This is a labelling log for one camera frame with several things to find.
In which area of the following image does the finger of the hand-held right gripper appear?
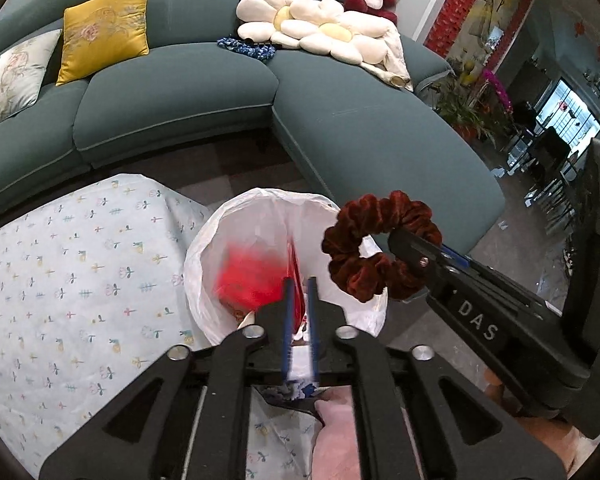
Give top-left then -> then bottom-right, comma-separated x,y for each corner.
439,244 -> 563,315
387,226 -> 458,308

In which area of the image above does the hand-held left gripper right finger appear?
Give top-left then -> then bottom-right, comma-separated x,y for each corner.
307,276 -> 567,480

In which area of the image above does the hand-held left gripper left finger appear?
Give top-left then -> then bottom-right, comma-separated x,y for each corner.
39,277 -> 297,480

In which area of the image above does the dark red velvet scrunchie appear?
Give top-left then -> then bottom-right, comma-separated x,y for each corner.
321,190 -> 444,304

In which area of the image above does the red packet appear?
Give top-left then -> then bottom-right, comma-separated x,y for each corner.
212,240 -> 304,312

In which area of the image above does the white plastic trash bag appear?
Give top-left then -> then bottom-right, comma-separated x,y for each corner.
182,187 -> 389,349

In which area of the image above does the person's right forearm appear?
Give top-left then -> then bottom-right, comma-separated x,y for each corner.
516,411 -> 590,477

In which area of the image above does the person's right hand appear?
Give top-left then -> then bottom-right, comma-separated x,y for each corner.
482,367 -> 507,404

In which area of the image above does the pink cloth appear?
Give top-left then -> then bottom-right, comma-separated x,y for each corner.
310,392 -> 417,480

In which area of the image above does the dark dining chair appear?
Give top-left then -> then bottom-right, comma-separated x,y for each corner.
529,126 -> 572,172

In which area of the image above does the green potted plant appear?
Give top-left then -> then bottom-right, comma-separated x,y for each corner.
431,60 -> 512,147

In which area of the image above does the pink orchid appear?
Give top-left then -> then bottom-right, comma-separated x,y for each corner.
482,69 -> 517,117

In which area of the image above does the window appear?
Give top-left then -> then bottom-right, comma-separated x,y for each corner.
534,77 -> 600,154

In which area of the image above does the beige blanket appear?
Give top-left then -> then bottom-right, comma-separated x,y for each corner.
359,25 -> 415,93

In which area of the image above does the white flower cushion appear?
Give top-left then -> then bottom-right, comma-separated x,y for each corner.
235,0 -> 314,51
290,0 -> 397,69

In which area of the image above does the floral tablecloth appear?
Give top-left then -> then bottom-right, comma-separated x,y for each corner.
0,172 -> 327,480

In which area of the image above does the teal sofa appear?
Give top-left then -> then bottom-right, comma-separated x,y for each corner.
0,0 -> 507,262

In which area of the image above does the blue scrunchie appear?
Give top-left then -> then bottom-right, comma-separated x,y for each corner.
216,35 -> 279,62

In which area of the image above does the yellow embroidered pillow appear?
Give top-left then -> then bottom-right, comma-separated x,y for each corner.
56,0 -> 152,86

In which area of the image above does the grey embroidered pillow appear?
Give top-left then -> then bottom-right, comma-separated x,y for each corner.
0,29 -> 64,129

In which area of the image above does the red paper wall decoration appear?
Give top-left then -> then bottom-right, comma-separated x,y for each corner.
423,0 -> 496,59

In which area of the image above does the yellow flower wall painting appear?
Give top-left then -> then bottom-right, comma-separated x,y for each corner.
450,0 -> 539,72

